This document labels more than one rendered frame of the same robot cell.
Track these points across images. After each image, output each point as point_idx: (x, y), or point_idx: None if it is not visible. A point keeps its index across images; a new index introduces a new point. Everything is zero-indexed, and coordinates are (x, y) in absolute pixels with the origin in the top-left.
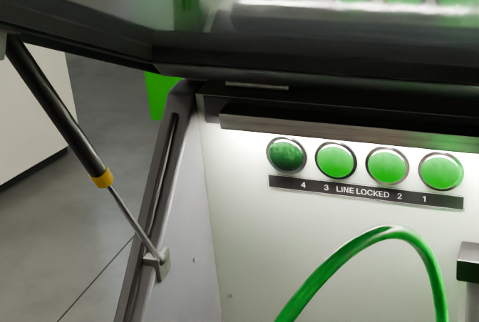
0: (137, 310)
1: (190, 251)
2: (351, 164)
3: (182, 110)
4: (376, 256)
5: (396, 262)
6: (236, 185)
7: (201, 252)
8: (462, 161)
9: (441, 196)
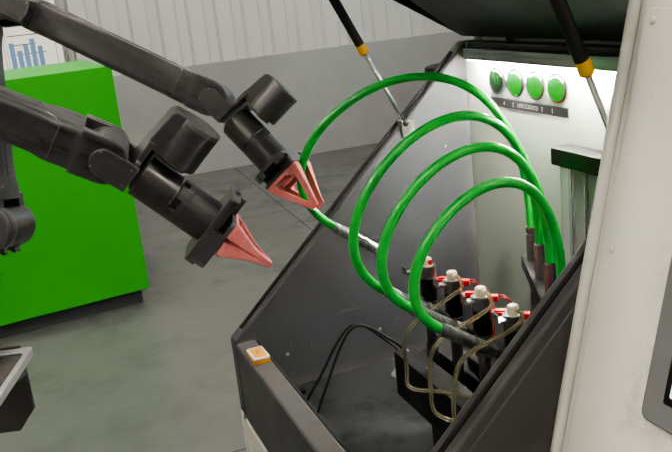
0: (383, 145)
1: (442, 138)
2: (519, 84)
3: (455, 50)
4: (534, 158)
5: (543, 162)
6: (479, 105)
7: (455, 147)
8: (566, 80)
9: (559, 108)
